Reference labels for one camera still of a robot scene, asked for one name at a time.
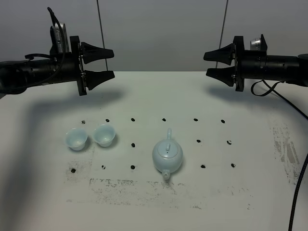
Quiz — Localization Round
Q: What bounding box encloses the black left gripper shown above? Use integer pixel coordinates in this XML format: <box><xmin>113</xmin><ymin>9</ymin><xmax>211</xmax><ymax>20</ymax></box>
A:
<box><xmin>70</xmin><ymin>36</ymin><xmax>115</xmax><ymax>96</ymax></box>

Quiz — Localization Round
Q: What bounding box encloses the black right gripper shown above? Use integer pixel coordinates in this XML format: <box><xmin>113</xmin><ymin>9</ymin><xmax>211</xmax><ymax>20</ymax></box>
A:
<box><xmin>203</xmin><ymin>36</ymin><xmax>245</xmax><ymax>91</ymax></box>

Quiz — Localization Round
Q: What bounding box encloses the left camera cable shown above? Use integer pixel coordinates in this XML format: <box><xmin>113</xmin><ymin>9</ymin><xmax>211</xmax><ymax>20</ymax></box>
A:
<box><xmin>25</xmin><ymin>6</ymin><xmax>67</xmax><ymax>80</ymax></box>

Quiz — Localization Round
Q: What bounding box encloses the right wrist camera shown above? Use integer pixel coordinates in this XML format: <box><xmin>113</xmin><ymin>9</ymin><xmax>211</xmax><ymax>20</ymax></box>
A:
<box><xmin>250</xmin><ymin>34</ymin><xmax>268</xmax><ymax>51</ymax></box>

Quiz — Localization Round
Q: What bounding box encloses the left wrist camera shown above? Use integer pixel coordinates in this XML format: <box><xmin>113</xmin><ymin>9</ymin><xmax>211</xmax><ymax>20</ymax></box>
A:
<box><xmin>50</xmin><ymin>23</ymin><xmax>70</xmax><ymax>54</ymax></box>

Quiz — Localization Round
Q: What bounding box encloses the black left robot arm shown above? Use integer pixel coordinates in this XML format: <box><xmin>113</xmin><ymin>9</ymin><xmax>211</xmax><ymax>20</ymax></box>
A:
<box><xmin>0</xmin><ymin>36</ymin><xmax>115</xmax><ymax>96</ymax></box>

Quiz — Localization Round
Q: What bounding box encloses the pale blue porcelain teapot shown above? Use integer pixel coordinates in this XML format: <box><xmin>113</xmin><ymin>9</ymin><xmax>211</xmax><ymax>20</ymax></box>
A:
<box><xmin>152</xmin><ymin>128</ymin><xmax>183</xmax><ymax>181</ymax></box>

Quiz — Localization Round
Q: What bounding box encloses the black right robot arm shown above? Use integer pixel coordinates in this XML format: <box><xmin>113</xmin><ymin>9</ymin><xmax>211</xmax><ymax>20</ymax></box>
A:
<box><xmin>204</xmin><ymin>35</ymin><xmax>308</xmax><ymax>91</ymax></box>

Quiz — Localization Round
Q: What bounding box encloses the pale blue teacup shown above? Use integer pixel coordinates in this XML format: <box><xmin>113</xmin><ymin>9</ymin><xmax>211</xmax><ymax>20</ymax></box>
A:
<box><xmin>64</xmin><ymin>128</ymin><xmax>88</xmax><ymax>151</ymax></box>
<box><xmin>92</xmin><ymin>124</ymin><xmax>116</xmax><ymax>147</ymax></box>

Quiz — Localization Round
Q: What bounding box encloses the left pale blue teacup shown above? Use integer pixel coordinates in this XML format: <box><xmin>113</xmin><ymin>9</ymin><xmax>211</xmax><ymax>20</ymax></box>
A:
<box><xmin>64</xmin><ymin>128</ymin><xmax>88</xmax><ymax>151</ymax></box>

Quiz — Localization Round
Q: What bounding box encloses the right pale blue teacup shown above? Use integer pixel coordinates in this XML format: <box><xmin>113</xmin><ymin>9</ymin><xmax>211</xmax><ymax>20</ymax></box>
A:
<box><xmin>92</xmin><ymin>124</ymin><xmax>116</xmax><ymax>147</ymax></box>

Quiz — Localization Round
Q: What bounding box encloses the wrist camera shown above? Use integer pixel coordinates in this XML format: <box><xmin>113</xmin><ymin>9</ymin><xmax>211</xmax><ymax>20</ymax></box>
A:
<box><xmin>250</xmin><ymin>34</ymin><xmax>268</xmax><ymax>51</ymax></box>
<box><xmin>50</xmin><ymin>23</ymin><xmax>70</xmax><ymax>54</ymax></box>

